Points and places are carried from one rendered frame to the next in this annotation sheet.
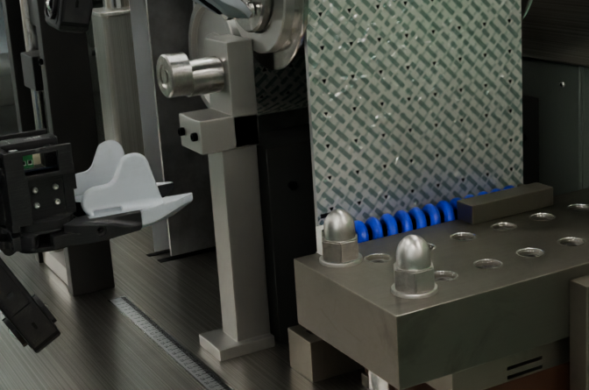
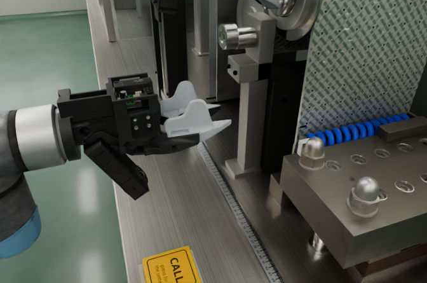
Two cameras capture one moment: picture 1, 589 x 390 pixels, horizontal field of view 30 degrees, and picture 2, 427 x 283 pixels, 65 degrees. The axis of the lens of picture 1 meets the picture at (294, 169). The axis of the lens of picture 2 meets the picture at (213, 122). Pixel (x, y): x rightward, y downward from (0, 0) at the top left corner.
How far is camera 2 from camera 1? 48 cm
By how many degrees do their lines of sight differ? 18
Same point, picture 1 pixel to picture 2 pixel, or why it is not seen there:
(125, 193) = (191, 121)
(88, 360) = (171, 166)
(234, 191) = (253, 101)
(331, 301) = (304, 193)
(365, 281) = (328, 189)
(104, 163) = (182, 94)
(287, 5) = (305, 4)
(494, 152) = (400, 95)
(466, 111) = (393, 72)
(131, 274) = not seen: hidden behind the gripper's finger
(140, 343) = (197, 158)
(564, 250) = not seen: outside the picture
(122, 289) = not seen: hidden behind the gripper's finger
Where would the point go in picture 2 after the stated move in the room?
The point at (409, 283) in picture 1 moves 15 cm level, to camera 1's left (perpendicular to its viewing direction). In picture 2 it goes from (362, 208) to (237, 196)
